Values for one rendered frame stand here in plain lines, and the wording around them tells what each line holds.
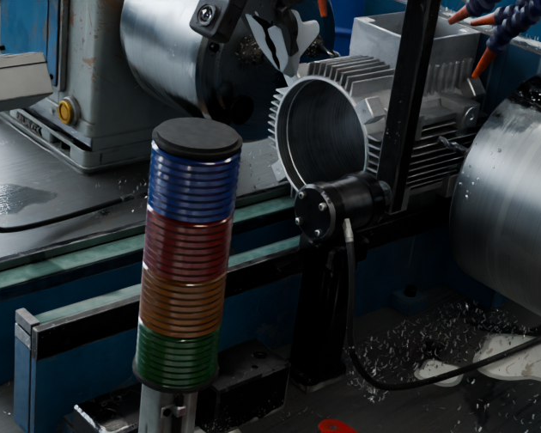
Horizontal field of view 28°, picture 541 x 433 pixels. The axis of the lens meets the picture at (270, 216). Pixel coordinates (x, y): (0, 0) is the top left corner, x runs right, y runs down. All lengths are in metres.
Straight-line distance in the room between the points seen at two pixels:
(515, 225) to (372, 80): 0.27
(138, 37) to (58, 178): 0.27
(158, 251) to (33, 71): 0.57
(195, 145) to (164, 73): 0.77
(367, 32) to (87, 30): 0.46
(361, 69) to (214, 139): 0.56
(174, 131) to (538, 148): 0.47
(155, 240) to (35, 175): 0.92
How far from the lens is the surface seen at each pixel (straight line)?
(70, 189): 1.60
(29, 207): 1.54
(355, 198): 1.10
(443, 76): 1.31
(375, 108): 1.21
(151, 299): 0.75
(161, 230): 0.72
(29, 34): 1.70
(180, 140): 0.70
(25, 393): 1.09
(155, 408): 0.81
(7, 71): 1.25
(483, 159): 1.10
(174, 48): 1.43
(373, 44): 1.30
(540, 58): 1.31
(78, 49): 1.61
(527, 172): 1.07
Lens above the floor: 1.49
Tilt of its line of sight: 26 degrees down
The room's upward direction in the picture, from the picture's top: 8 degrees clockwise
